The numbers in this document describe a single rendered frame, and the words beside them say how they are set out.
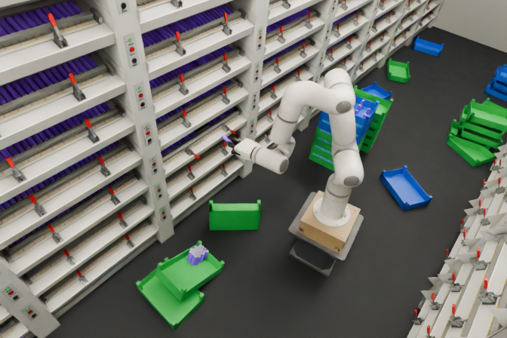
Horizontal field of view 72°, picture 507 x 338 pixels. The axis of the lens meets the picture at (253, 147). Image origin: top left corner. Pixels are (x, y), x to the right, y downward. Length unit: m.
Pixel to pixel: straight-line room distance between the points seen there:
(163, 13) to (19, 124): 0.59
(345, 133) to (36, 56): 1.08
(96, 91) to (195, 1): 0.50
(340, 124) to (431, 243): 1.30
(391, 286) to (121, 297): 1.46
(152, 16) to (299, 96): 0.59
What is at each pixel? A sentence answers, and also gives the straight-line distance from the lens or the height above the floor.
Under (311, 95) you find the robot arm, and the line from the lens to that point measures 1.31.
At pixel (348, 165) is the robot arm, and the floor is 0.81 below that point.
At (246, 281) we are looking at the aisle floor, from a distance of 2.05.
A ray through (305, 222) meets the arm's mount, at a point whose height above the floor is 0.39.
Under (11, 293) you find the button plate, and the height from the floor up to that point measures 0.46.
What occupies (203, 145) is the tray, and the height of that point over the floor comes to 0.54.
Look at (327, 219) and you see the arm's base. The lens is 1.83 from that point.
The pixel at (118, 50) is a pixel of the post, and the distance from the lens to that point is 1.28.
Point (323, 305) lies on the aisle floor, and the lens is 2.06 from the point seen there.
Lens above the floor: 1.86
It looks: 45 degrees down
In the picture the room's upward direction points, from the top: 6 degrees clockwise
